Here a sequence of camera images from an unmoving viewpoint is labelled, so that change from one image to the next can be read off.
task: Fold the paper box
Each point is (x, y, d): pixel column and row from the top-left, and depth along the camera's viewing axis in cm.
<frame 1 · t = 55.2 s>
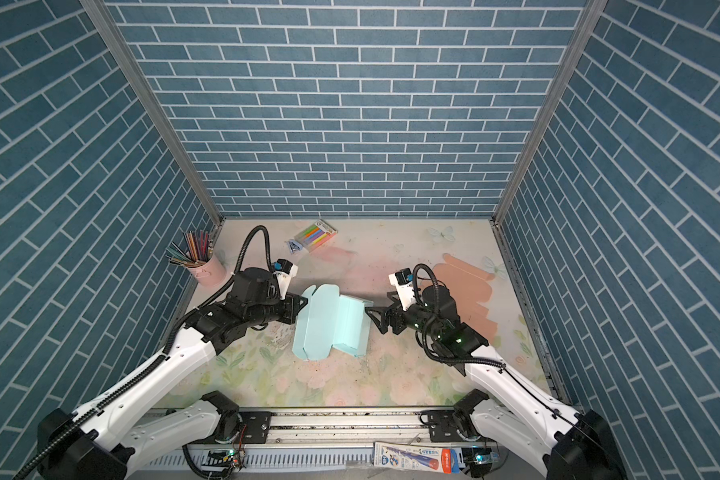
left hand: (308, 301, 77), fingers closed
right hand: (374, 299, 75), fingers open
pink flat cardboard box: (474, 282, 107), on the table
coloured marker pack: (315, 235, 118), on the table
pink pencil cup: (210, 273, 98), point 7 cm above the table
coloured pencils bundle: (198, 248, 98), point 12 cm above the table
light blue paper box: (330, 319, 82), point 13 cm above the table

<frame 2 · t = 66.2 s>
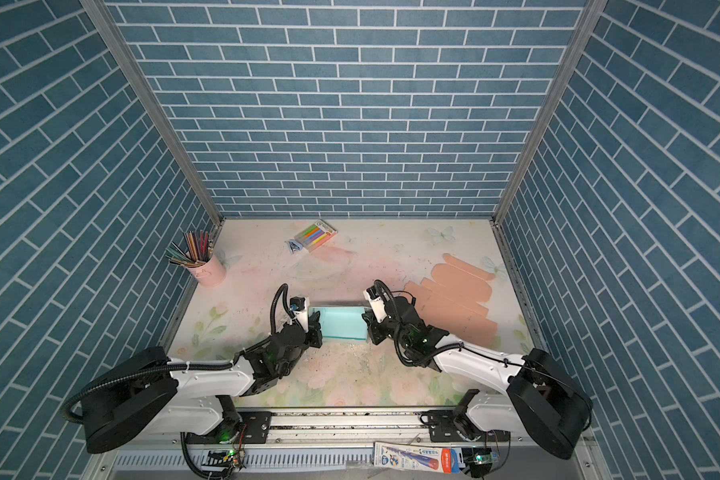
left hand: (323, 316, 85), fingers closed
right hand: (360, 312, 83), fingers closed
light blue paper box: (344, 322, 91), point 3 cm above the table
the other named things where they were.

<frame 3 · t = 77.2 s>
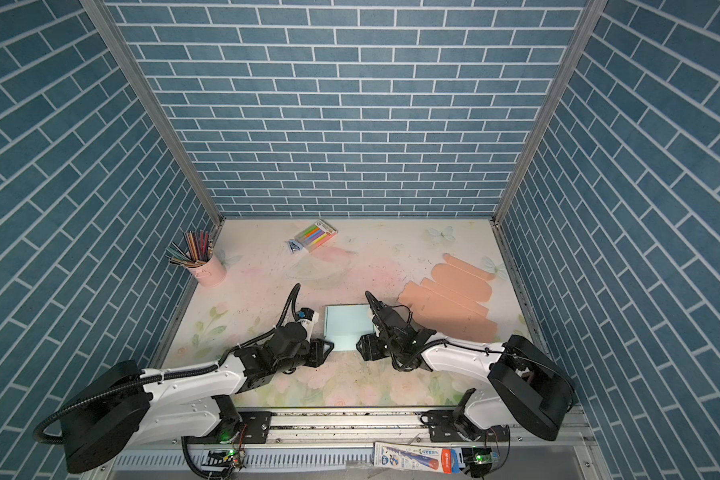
left hand: (331, 348, 84), fingers open
right hand: (360, 343, 85), fingers open
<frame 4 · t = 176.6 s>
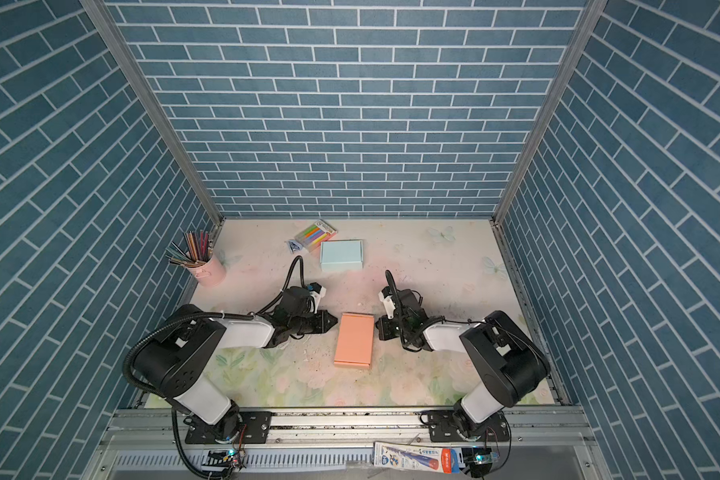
left hand: (337, 321, 91), fingers closed
right hand: (374, 321, 92), fingers closed
pink flat cardboard box: (356, 340, 87), point 4 cm above the table
light blue paper box: (341, 255, 107), point 4 cm above the table
the other named things where they were.

